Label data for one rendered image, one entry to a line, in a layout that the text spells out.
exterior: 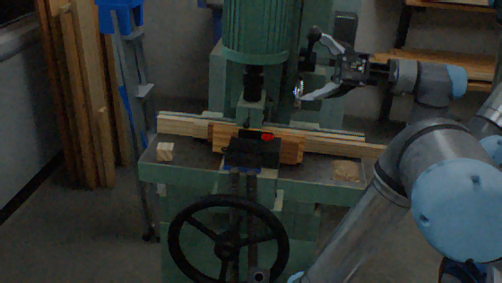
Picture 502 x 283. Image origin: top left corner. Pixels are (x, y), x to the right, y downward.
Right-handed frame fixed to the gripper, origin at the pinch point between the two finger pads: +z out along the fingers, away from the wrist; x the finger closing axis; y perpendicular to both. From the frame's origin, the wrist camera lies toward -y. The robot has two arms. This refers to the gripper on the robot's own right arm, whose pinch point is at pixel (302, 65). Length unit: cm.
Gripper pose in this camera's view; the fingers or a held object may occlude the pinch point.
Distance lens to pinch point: 108.8
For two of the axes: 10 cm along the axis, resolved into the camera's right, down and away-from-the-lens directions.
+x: -1.2, 9.9, 0.7
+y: -0.8, 0.6, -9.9
